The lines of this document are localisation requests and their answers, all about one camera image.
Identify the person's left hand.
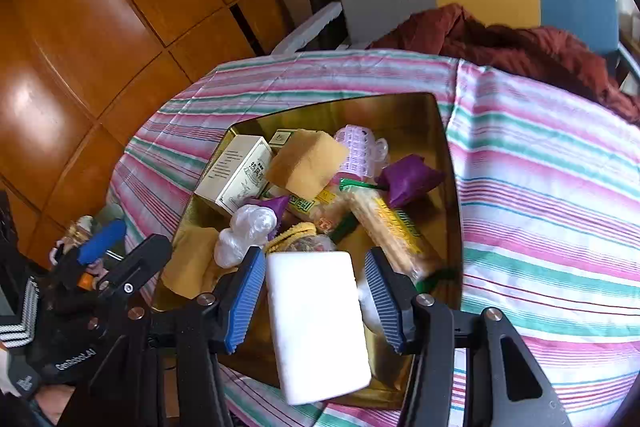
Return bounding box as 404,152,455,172
0,274,51,408

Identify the dark red cloth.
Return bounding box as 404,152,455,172
370,3,640,125

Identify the white sponge block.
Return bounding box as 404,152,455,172
265,251,373,406

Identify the person's left forearm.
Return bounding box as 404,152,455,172
27,384,76,427

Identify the white carton box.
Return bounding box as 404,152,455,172
194,134,275,217

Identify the small purple pouch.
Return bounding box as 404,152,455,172
250,194,292,240

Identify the pink green striped tablecloth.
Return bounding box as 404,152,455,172
107,49,640,427

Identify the yellow sponge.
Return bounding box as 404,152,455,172
161,224,236,300
264,129,350,202

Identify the pink hair roller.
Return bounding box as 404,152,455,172
334,124,391,185

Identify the yellow knitted cloth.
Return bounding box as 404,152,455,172
264,222,336,255

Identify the purple small object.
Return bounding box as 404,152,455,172
375,154,447,209

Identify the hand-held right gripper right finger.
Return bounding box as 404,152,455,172
364,247,573,427

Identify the wooden wardrobe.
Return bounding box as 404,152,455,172
0,0,296,268

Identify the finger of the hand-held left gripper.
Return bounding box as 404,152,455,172
97,234,173,308
75,219,128,268

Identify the clear plastic bag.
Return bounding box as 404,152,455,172
214,204,278,269

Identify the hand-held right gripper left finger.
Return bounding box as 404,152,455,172
65,249,267,427

